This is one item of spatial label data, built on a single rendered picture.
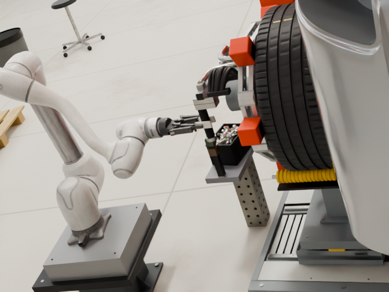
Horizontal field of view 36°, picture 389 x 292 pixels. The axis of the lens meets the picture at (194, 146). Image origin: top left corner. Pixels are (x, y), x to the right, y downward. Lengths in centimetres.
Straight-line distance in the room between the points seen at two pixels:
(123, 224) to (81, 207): 22
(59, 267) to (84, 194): 34
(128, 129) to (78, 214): 48
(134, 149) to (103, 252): 51
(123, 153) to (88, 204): 40
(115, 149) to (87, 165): 44
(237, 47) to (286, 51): 18
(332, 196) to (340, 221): 12
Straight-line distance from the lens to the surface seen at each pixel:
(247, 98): 220
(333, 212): 270
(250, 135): 217
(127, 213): 288
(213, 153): 270
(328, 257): 267
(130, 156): 244
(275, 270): 276
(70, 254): 280
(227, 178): 277
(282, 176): 251
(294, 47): 213
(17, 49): 670
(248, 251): 303
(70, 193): 272
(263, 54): 217
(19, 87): 257
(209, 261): 306
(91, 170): 288
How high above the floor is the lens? 187
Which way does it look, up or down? 27 degrees down
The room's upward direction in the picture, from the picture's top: 20 degrees counter-clockwise
